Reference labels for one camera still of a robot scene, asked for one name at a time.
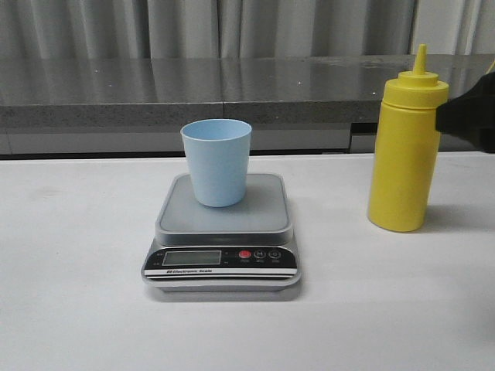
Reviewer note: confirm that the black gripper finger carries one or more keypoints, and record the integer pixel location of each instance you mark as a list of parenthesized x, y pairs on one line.
[(471, 116)]

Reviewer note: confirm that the yellow squeeze bottle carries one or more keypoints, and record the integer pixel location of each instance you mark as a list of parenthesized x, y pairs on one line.
[(406, 147)]

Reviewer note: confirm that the light blue plastic cup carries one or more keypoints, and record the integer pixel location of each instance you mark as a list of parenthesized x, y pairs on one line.
[(217, 154)]

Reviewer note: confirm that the silver digital kitchen scale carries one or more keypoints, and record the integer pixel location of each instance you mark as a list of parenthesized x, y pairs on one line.
[(244, 252)]

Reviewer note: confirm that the grey stone counter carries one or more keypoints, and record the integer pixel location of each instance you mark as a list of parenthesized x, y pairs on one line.
[(115, 108)]

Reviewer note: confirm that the grey curtain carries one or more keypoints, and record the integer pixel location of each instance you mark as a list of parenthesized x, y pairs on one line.
[(242, 29)]

